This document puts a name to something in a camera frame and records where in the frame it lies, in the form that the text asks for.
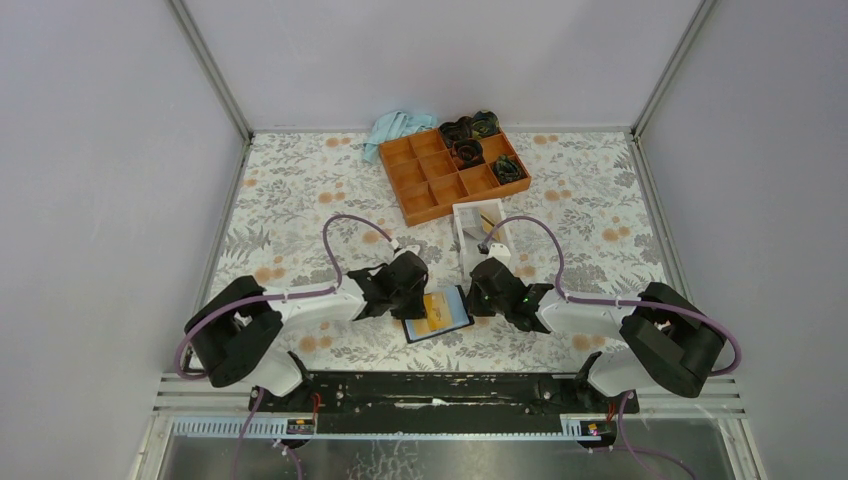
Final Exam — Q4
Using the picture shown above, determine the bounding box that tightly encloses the stack of cards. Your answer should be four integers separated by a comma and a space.
457, 207, 486, 240

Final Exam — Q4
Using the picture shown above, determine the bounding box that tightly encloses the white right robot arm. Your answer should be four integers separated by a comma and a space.
468, 259, 729, 412

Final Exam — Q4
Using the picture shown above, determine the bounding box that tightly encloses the light blue cloth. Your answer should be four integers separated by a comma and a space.
363, 110, 438, 164

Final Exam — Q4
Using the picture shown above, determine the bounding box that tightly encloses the gold card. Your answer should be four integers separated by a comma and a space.
479, 211, 498, 235
423, 292, 453, 331

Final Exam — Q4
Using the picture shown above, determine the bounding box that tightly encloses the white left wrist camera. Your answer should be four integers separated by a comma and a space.
393, 244, 421, 259

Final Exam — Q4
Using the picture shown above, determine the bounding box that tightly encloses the black leather card holder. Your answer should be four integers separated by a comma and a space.
402, 285, 475, 344

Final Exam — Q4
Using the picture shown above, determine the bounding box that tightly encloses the orange compartment tray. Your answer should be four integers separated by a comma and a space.
378, 129, 532, 226

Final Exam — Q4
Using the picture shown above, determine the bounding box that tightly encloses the dark rolled sock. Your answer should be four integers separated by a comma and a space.
470, 110, 501, 139
451, 138, 485, 170
491, 155, 527, 185
438, 116, 473, 149

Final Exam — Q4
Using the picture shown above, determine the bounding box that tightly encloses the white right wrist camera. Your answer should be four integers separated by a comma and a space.
478, 242, 512, 265

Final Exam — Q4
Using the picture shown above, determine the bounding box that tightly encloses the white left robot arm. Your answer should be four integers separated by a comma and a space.
178, 249, 429, 411

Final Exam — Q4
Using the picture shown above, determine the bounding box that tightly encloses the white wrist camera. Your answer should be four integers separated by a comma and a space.
478, 242, 512, 265
393, 244, 421, 259

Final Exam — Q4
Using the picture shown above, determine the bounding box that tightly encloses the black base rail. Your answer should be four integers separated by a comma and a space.
249, 371, 639, 435

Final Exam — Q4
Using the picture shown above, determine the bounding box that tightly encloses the floral patterned table mat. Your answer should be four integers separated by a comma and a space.
212, 132, 666, 372

